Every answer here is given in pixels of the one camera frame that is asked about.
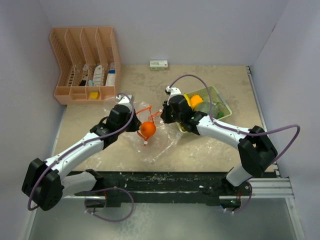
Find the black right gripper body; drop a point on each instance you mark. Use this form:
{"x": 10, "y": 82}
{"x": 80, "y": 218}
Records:
{"x": 169, "y": 116}

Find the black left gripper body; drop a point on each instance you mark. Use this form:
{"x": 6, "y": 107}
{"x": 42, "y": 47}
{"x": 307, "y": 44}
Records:
{"x": 132, "y": 127}

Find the green netted melon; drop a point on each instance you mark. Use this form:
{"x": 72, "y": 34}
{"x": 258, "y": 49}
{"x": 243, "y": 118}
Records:
{"x": 205, "y": 108}

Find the orange fruit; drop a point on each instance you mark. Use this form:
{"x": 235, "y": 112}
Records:
{"x": 148, "y": 129}

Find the clear zip bag orange zipper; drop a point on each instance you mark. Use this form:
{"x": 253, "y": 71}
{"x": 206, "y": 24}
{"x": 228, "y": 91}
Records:
{"x": 150, "y": 149}

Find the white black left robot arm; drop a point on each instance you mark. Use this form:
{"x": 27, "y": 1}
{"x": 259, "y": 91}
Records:
{"x": 44, "y": 182}

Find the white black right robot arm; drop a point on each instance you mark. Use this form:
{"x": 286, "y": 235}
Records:
{"x": 255, "y": 149}

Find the yellow block in organizer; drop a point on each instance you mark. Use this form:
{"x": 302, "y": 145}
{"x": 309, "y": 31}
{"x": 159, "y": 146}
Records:
{"x": 94, "y": 95}

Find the white blue bottle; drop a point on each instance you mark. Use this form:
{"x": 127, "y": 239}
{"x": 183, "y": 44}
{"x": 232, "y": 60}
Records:
{"x": 111, "y": 76}

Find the white ribbed item in organizer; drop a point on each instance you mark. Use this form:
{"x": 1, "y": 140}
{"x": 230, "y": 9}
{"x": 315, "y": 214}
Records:
{"x": 97, "y": 77}

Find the small white green box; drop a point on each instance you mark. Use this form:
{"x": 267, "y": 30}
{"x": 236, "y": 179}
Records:
{"x": 158, "y": 65}

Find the peach plastic desk organizer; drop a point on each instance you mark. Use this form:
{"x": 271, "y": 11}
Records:
{"x": 78, "y": 50}

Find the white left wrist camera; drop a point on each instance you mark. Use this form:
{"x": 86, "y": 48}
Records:
{"x": 126, "y": 101}

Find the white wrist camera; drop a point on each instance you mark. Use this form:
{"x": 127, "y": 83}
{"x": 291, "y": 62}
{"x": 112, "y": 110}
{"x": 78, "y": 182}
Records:
{"x": 172, "y": 91}
{"x": 126, "y": 101}

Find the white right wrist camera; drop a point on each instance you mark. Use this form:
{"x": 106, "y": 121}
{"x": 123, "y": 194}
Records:
{"x": 172, "y": 91}

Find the black front mounting rail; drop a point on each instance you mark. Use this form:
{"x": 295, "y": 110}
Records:
{"x": 115, "y": 187}

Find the aluminium frame rail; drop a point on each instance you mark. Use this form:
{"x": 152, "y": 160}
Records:
{"x": 289, "y": 201}

